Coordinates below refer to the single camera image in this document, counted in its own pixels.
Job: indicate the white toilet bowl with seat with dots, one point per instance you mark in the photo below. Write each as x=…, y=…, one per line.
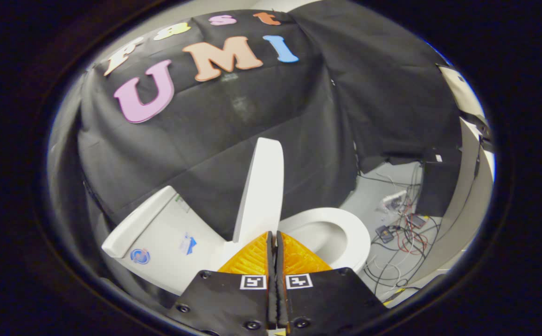
x=356, y=233

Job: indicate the small black electronic module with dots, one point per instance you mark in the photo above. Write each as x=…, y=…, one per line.
x=385, y=233
x=418, y=220

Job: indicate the black box with white label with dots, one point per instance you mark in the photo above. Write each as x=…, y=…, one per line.
x=441, y=186

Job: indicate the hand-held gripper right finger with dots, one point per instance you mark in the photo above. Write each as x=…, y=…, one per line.
x=327, y=298

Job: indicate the black backdrop cloth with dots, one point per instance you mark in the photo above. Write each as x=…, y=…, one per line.
x=252, y=116

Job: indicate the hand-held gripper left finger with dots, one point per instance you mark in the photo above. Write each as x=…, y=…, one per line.
x=233, y=303

